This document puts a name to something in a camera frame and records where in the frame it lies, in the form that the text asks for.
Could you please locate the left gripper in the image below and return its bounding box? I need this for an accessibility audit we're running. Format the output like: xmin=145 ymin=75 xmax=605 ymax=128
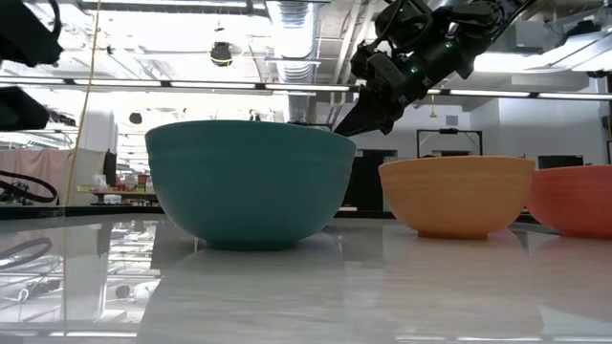
xmin=0 ymin=0 xmax=65 ymax=133

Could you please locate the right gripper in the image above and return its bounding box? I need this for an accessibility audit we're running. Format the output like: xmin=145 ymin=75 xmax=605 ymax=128
xmin=333 ymin=41 xmax=473 ymax=139

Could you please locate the orange bowl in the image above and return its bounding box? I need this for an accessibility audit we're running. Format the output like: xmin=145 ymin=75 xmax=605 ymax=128
xmin=378 ymin=155 xmax=536 ymax=241

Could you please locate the teal green bowl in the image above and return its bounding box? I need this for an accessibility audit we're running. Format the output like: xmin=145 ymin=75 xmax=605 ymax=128
xmin=144 ymin=119 xmax=358 ymax=252

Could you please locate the red bowl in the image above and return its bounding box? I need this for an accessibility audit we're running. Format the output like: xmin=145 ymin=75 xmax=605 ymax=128
xmin=525 ymin=163 xmax=612 ymax=240

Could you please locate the beige curtain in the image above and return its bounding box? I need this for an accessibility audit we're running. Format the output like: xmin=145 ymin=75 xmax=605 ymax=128
xmin=0 ymin=146 xmax=109 ymax=207

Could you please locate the black cabinet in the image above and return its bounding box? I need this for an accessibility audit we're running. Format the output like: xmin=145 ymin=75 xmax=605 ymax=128
xmin=342 ymin=148 xmax=399 ymax=212

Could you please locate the black belt loop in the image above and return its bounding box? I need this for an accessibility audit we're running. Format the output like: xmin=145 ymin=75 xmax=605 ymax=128
xmin=0 ymin=169 xmax=59 ymax=205

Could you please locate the black upright panel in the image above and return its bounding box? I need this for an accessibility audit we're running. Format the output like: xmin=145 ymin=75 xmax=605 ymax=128
xmin=101 ymin=149 xmax=119 ymax=188

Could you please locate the cluttered workbench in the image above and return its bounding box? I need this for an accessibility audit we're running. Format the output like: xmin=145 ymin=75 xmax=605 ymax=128
xmin=76 ymin=172 xmax=159 ymax=206

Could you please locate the black monitor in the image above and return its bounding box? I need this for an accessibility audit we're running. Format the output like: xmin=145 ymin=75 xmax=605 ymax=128
xmin=537 ymin=154 xmax=585 ymax=170

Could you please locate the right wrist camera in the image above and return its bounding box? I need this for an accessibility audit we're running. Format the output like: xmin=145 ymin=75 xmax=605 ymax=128
xmin=350 ymin=40 xmax=386 ymax=81

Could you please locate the yellow cable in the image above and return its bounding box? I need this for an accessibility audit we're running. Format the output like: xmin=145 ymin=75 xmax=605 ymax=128
xmin=63 ymin=0 xmax=102 ymax=207

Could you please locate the black gantry frame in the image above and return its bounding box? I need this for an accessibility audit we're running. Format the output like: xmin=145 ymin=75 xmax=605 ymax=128
xmin=415 ymin=127 xmax=484 ymax=159

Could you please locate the silver ventilation duct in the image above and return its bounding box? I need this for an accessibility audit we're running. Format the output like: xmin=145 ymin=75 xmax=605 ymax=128
xmin=265 ymin=0 xmax=331 ymax=123

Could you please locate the black aluminium table frame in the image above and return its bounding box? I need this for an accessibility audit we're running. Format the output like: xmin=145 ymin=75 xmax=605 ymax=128
xmin=0 ymin=204 xmax=612 ymax=226

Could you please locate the horizontal light rail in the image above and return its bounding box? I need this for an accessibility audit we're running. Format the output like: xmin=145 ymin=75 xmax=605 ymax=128
xmin=0 ymin=75 xmax=612 ymax=101

